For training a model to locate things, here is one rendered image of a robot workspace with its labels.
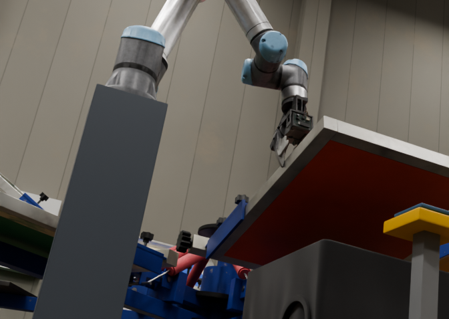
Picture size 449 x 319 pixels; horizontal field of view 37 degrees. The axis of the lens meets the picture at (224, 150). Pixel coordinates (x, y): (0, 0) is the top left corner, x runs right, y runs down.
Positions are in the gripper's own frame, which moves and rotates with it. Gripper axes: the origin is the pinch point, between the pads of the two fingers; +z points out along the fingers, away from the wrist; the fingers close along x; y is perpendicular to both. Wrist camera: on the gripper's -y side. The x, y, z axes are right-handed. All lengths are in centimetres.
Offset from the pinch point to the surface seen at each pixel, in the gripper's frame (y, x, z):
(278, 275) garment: -14.9, 4.9, 24.6
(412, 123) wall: -367, 331, -396
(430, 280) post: 35, 15, 44
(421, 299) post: 33, 13, 48
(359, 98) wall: -368, 261, -407
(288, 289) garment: -8.8, 5.0, 31.2
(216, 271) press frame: -111, 20, -21
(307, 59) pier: -350, 186, -420
